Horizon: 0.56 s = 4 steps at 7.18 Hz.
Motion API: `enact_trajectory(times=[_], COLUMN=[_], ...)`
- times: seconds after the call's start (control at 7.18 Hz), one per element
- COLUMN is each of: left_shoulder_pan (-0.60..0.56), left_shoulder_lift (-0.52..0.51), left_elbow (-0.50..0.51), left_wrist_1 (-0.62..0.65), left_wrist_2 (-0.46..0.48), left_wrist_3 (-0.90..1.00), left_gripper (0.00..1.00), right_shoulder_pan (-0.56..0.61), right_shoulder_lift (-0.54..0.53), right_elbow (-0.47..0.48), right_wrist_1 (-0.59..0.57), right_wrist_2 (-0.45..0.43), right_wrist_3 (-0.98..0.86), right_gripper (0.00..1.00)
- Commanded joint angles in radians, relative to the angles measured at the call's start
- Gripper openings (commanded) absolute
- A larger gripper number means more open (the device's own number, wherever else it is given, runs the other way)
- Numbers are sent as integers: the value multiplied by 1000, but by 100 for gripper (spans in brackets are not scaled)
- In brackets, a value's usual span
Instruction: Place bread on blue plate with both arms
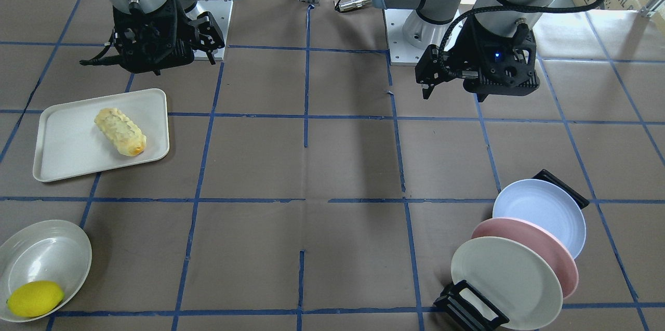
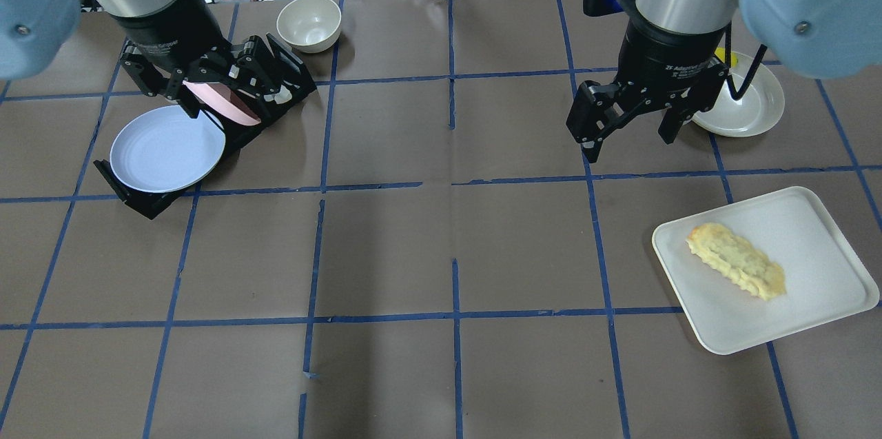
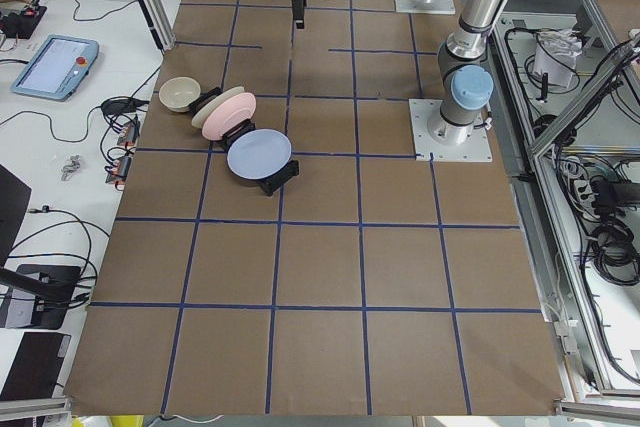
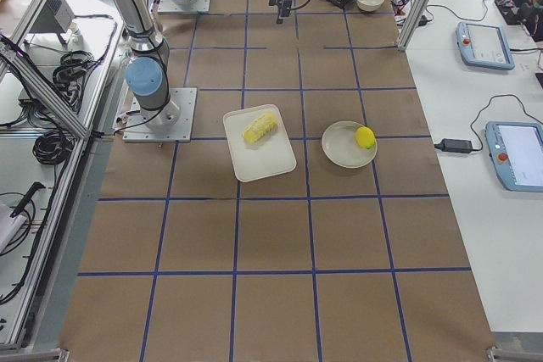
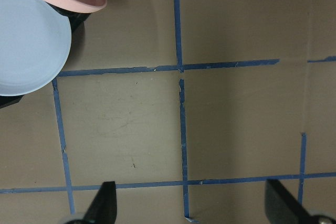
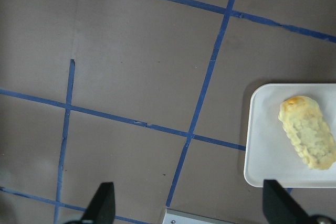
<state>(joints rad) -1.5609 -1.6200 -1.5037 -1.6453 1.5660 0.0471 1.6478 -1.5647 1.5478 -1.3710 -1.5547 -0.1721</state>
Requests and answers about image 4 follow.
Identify yellow lemon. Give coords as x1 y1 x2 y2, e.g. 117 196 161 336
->
355 126 376 149

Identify far blue teach pendant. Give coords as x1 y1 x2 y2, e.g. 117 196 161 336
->
456 21 515 70

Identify blue teach pendant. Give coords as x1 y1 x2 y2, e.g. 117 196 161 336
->
485 121 542 192
456 21 515 70

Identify cream round plate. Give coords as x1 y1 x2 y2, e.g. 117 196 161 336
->
322 121 378 169

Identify near blue teach pendant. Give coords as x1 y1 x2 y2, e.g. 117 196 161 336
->
485 121 542 192

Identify yellow bread loaf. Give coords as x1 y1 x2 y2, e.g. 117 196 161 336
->
242 112 277 143

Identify black power adapter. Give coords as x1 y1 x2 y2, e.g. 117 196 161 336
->
434 138 473 154

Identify grey control box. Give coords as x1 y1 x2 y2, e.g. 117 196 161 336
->
29 0 75 46

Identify aluminium frame post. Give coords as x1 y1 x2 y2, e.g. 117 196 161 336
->
396 0 451 52

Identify white rectangular tray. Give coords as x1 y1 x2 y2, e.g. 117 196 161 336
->
223 104 297 182

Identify coiled black cables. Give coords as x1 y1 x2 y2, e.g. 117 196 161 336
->
32 128 72 166

